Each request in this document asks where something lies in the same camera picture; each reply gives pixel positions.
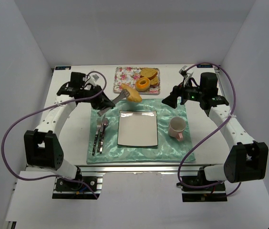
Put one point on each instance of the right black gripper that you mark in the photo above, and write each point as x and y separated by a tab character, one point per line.
176	94

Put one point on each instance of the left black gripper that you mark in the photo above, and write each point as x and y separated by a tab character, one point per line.
100	99

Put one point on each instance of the metal serving tongs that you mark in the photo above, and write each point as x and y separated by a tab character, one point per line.
123	94

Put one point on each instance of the long yellow bread loaf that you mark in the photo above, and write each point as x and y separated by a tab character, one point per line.
134	95

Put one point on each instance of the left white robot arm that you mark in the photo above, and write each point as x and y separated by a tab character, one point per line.
42	146

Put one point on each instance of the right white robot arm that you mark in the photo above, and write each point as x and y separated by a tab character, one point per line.
247	159

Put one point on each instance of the small brown bread slice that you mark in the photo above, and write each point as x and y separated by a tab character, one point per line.
154	81

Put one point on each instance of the large brown bread slice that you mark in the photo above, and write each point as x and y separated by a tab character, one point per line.
149	73

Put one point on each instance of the metal spoon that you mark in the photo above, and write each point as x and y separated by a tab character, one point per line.
105	124

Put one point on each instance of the pink mug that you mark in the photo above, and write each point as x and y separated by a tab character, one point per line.
176	128

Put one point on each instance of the floral rectangular tray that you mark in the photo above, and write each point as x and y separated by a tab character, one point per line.
129	76

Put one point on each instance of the white square plate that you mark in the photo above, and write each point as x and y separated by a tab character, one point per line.
137	129

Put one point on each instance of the green satin placemat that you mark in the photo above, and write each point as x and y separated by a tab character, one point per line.
168	149

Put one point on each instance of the fork with dark handle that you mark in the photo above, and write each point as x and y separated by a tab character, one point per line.
98	127

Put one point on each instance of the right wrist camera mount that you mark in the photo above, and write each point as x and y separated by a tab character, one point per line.
187	74

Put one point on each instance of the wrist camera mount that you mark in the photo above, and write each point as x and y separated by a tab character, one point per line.
92	79
187	74

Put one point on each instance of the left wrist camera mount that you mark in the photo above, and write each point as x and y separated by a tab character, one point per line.
92	79

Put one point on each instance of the orange ring donut bread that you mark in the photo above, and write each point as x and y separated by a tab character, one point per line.
142	84

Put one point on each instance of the aluminium frame rail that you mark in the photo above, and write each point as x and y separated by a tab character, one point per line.
191	169

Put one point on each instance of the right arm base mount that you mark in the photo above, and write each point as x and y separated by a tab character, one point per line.
207	194

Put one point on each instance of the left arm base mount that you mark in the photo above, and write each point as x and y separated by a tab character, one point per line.
68	190

